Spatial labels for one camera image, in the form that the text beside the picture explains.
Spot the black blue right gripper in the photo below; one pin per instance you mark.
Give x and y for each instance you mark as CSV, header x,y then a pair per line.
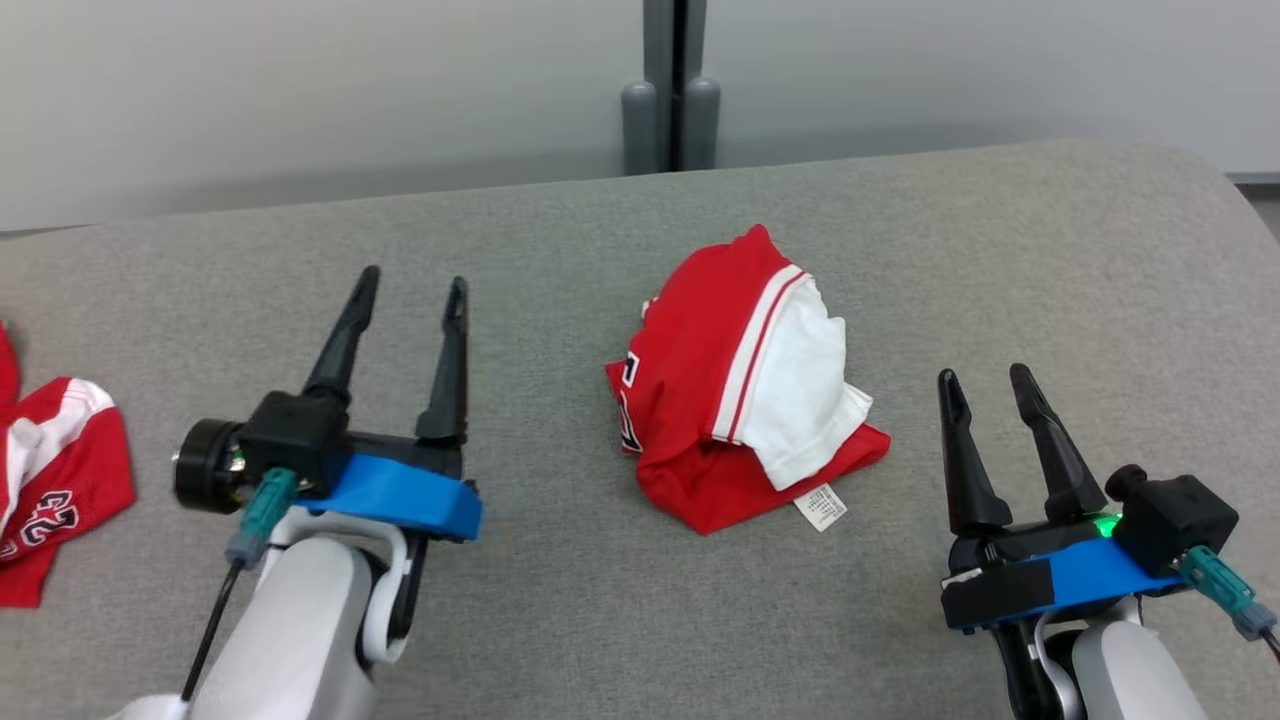
x,y
1010,585

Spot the dark grey partition column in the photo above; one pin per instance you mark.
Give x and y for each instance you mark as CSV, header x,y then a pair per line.
x,y
658,40

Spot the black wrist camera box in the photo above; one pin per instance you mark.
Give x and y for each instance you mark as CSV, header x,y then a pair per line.
x,y
1180,520
295,435

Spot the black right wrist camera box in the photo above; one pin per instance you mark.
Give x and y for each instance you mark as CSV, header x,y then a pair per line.
x,y
1180,520

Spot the red white-sleeved T-shirt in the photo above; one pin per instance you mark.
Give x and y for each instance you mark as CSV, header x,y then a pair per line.
x,y
690,360

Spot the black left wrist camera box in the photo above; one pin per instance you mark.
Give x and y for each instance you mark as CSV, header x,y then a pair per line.
x,y
295,435

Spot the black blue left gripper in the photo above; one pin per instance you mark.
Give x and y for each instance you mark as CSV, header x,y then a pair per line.
x,y
400,495

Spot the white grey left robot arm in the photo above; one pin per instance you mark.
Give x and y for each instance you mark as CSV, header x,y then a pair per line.
x,y
290,640

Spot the grey cylindrical post cap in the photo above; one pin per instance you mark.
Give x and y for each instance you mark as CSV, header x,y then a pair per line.
x,y
638,130
703,125

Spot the red white printed basketball shorts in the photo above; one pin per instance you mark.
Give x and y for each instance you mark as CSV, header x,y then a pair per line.
x,y
70,470

